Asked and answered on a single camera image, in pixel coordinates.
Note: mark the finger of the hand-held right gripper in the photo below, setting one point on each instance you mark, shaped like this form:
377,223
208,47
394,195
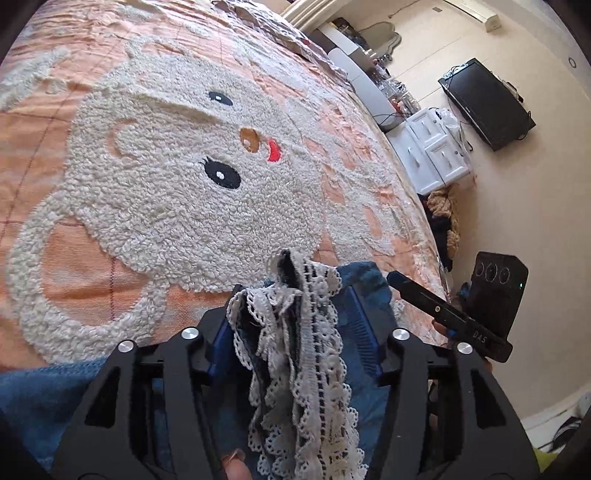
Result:
415,293

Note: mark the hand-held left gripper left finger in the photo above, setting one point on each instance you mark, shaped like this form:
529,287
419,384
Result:
220,341

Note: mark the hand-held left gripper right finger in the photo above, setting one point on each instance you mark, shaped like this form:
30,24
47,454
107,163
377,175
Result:
364,337

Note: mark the blue pants with lace hems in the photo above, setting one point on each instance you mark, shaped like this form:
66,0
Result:
295,369

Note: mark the person's left hand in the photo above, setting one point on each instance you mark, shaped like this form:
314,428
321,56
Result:
235,468

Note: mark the dark clothes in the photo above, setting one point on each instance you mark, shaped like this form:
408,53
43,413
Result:
443,235

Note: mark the tan fluffy cloth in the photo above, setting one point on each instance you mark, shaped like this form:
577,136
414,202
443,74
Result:
441,203

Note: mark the white drawer cabinet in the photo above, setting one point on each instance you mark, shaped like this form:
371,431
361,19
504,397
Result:
434,157

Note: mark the black white cloth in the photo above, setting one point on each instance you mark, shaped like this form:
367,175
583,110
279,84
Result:
565,436

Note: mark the peach bedspread with white bear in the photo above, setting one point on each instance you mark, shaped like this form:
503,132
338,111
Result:
161,184

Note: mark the clear plastic bag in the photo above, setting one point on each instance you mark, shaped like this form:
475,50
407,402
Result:
448,121

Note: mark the yellow green cloth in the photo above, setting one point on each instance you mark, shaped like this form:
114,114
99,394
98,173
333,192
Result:
545,464

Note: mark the black flat television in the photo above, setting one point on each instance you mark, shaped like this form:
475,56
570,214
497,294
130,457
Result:
485,106

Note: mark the cluster of cosmetic bottles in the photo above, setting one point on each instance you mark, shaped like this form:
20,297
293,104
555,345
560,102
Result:
392,83

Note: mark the grey dresser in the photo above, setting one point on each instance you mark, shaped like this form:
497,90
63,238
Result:
364,87

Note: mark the cloud-shaped mirror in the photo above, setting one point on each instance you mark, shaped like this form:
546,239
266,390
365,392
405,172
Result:
383,37

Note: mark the white air conditioner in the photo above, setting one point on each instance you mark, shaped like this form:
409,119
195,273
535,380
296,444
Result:
485,21

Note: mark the grey purple quilt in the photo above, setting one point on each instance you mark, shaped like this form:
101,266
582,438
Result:
277,27

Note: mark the cream curtain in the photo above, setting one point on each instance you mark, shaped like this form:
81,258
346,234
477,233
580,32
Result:
304,9

